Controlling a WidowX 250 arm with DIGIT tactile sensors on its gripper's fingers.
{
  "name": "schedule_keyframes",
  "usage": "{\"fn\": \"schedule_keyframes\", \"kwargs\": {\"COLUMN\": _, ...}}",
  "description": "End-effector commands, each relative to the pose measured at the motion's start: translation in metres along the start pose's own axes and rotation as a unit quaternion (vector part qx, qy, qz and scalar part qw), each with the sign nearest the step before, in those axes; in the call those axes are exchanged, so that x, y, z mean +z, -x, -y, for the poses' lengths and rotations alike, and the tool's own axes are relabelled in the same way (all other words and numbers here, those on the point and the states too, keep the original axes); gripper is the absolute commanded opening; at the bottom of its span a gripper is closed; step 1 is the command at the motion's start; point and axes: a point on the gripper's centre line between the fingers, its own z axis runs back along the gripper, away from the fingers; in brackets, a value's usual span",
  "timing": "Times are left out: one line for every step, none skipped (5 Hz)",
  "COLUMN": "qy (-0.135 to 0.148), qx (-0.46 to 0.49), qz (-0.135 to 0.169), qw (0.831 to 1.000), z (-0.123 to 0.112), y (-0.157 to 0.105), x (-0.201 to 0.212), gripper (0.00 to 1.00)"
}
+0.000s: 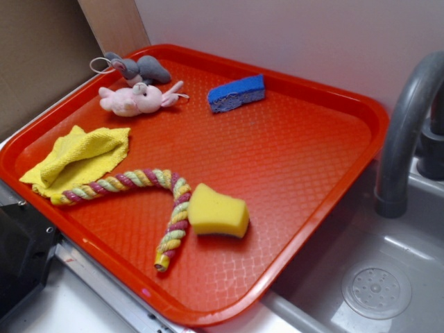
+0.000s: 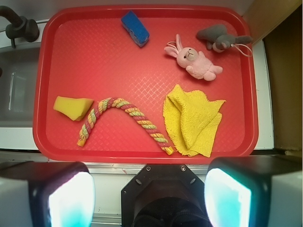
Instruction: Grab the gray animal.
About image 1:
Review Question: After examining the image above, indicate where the yellow cloth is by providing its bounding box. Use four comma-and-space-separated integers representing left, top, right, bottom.
19, 126, 130, 198

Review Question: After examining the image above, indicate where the dark gray faucet handle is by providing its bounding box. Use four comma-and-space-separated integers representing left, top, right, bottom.
417, 86, 443, 181

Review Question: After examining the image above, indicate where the gray faucet spout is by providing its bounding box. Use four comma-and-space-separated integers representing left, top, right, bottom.
374, 51, 443, 218

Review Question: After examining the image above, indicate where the red plastic tray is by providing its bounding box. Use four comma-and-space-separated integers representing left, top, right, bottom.
1, 44, 389, 327

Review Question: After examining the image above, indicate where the multicolour twisted rope toy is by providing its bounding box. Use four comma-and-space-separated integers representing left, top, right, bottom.
50, 169, 191, 273

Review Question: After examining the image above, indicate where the gray toy sink basin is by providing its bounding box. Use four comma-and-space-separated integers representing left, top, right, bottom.
263, 164, 443, 332

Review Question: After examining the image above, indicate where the yellow sponge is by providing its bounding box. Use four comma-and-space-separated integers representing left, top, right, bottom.
187, 183, 250, 239

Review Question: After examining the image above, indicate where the pink plush animal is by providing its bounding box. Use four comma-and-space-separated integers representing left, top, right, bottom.
99, 81, 189, 117

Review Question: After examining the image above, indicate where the gray plush mouse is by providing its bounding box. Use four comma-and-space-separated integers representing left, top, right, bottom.
89, 52, 171, 87

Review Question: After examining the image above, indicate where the sink drain cover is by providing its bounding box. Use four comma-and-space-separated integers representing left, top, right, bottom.
341, 262, 412, 320

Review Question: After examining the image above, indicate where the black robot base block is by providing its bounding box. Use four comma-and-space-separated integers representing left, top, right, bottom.
1, 200, 60, 322

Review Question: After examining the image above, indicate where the brown cardboard panel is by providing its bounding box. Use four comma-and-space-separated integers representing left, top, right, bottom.
1, 1, 150, 139

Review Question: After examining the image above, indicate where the blue sponge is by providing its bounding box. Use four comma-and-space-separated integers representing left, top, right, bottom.
207, 74, 266, 113

